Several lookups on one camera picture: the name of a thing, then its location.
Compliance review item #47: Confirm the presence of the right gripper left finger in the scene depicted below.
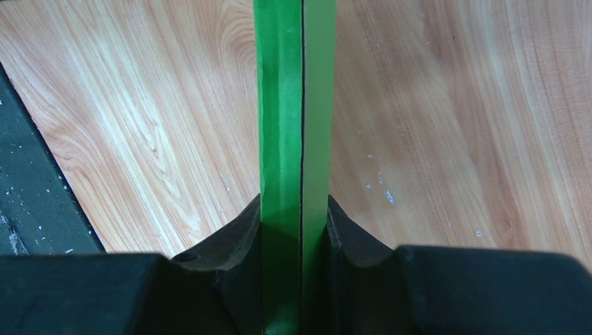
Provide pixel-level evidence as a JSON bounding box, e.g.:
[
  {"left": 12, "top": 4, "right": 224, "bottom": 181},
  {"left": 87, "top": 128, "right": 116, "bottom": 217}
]
[{"left": 1, "top": 198, "right": 262, "bottom": 334}]

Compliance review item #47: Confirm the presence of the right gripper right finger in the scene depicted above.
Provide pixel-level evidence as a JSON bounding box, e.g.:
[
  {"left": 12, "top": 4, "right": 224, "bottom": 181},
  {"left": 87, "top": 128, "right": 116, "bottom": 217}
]
[{"left": 319, "top": 198, "right": 591, "bottom": 334}]

